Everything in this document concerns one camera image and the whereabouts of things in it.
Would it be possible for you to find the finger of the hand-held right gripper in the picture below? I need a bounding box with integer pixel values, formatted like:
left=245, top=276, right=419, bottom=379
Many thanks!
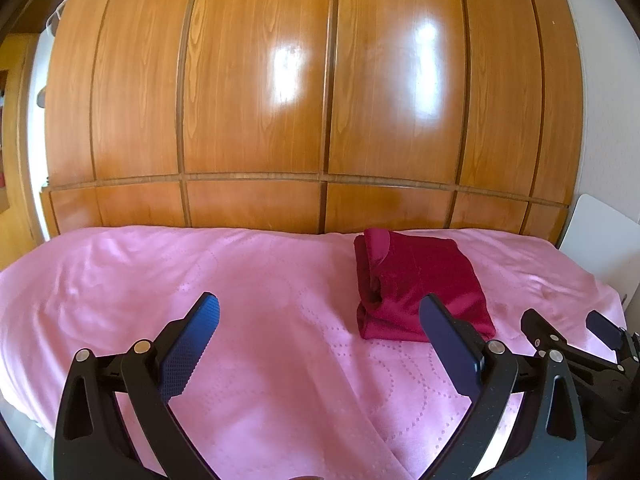
left=586, top=310, right=640, bottom=367
left=520, top=309, right=619, bottom=387

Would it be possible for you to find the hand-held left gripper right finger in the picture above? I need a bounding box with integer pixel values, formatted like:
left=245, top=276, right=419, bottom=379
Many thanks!
left=419, top=294, right=588, bottom=480

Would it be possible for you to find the white board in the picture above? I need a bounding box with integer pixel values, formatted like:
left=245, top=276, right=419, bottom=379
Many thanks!
left=557, top=194, right=640, bottom=321

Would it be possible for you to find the pink blanket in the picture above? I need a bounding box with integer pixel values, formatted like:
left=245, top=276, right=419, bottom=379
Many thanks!
left=0, top=226, right=628, bottom=480

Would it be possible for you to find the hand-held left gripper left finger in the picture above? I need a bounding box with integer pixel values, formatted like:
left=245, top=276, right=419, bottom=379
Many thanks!
left=52, top=291, right=223, bottom=480

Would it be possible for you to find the wooden shelf unit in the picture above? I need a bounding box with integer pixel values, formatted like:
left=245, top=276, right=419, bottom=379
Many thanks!
left=0, top=32, right=51, bottom=261

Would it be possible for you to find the dark red garment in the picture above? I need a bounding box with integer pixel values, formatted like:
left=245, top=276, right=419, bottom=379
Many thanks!
left=354, top=228, right=497, bottom=343

